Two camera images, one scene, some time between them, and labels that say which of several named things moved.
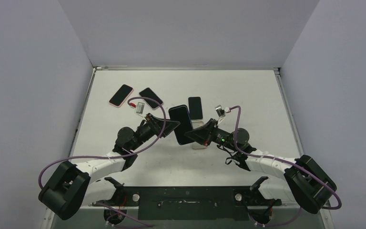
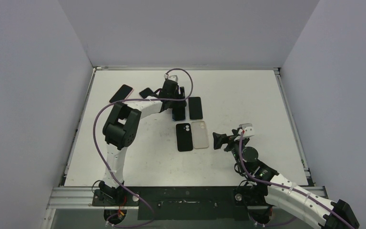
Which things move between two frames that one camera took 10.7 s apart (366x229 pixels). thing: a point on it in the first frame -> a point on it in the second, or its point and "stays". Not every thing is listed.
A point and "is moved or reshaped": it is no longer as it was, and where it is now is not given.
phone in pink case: [121, 96] stays
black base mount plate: [188, 203] stays
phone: [181, 113] is moved or reshaped
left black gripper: [157, 128] -> [179, 103]
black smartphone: [195, 108] stays
